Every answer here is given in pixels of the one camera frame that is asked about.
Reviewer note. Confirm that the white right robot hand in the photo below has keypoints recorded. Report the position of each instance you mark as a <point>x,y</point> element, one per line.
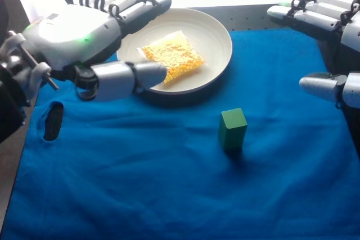
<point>323,18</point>

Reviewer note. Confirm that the green cube block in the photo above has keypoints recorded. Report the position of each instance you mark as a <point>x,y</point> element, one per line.
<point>233,133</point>

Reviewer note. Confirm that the bag of yellow BB pellets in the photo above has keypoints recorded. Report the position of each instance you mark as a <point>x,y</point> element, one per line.
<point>174,54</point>

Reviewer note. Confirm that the white round plate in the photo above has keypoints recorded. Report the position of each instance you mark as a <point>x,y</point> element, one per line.
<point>208,40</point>

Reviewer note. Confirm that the blue cloth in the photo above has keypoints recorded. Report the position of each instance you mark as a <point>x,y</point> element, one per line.
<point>140,181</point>

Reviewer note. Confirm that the black curtain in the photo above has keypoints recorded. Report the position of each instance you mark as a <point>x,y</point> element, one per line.
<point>8,4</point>

